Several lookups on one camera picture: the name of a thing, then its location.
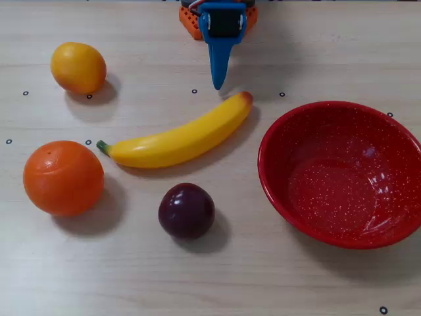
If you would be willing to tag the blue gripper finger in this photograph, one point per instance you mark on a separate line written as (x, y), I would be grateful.
(220, 62)

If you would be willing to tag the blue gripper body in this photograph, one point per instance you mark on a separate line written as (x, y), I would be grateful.
(223, 24)

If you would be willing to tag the yellow plastic toy banana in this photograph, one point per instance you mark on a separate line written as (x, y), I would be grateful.
(177, 145)

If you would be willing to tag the red speckled enamel bowl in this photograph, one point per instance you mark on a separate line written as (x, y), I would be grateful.
(329, 191)

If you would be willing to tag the yellow-orange plastic toy mango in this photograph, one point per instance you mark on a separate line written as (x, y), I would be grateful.
(77, 67)

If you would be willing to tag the dark purple toy plum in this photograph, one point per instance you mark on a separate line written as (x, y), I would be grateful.
(185, 212)

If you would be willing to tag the orange plastic toy orange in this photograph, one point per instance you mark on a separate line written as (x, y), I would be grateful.
(62, 181)

